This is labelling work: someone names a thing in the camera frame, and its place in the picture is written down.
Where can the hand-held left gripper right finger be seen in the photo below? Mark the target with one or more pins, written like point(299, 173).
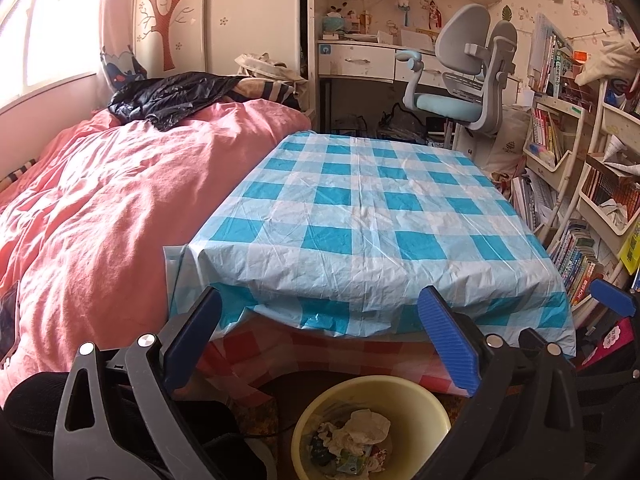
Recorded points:
point(447, 345)

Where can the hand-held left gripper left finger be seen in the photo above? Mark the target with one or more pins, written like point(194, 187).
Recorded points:
point(192, 340)

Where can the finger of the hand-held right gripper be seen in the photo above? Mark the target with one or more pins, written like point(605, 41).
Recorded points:
point(610, 297)

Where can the large white tissue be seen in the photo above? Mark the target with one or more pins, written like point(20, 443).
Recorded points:
point(365, 427)

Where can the yellow plastic bin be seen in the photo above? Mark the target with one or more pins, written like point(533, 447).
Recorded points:
point(320, 400)

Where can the pink bag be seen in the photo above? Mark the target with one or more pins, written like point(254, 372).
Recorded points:
point(607, 342)

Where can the row of colourful paperback books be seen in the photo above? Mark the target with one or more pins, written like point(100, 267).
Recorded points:
point(575, 265)

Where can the yellow book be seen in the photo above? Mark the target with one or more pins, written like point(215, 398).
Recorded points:
point(631, 247)

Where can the wide white book rack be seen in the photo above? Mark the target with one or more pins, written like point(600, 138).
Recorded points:
point(600, 217)

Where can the floral patterned fabric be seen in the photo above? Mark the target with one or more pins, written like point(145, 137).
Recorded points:
point(257, 412)

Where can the row of brown books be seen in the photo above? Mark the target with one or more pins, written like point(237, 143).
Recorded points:
point(605, 190)

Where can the red checked tablecloth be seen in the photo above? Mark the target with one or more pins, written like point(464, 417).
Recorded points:
point(325, 355)

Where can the stack of white papers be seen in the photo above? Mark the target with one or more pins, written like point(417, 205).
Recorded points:
point(530, 200)

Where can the white plastic container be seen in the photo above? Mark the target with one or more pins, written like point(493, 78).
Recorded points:
point(262, 460)

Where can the blue checked plastic tablecloth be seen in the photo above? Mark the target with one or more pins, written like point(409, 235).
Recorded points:
point(375, 220)

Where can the folded white paper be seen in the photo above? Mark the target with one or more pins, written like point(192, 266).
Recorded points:
point(617, 150)

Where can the narrow white book rack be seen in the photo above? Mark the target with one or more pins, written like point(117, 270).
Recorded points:
point(542, 162)

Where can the pink duvet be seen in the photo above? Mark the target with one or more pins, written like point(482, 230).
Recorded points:
point(100, 220)

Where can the row of thin red books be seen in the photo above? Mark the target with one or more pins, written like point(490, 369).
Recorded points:
point(545, 132)

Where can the white paper bag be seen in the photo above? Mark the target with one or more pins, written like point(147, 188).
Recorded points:
point(510, 140)

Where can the dark plastic bag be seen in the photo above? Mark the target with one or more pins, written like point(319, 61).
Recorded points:
point(400, 125)

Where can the cream cloth bag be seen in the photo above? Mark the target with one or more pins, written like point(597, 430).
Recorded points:
point(610, 62)

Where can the striped bed sheet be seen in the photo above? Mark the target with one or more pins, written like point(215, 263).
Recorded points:
point(20, 172)

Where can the black puffer jacket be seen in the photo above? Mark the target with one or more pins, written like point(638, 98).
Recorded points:
point(165, 97)

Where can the row of upright books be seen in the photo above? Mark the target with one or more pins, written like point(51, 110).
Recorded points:
point(550, 60)

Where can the striped cloth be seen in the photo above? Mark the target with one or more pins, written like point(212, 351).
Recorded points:
point(265, 90)

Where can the white canvas tote bag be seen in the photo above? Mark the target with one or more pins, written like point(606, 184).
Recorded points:
point(265, 66)

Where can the white desk with hutch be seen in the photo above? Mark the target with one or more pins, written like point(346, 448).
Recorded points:
point(350, 60)

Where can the grey chair with blue seat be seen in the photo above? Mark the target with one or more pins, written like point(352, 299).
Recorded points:
point(460, 35)

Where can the wardrobe with tree decal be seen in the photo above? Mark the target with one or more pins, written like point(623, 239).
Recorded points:
point(225, 20)

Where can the window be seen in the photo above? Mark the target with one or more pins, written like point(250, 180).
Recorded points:
point(50, 35)

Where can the pink curtain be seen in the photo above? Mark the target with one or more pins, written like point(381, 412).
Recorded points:
point(117, 10)

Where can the small teal toy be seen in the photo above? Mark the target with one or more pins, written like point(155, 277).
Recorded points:
point(332, 22)

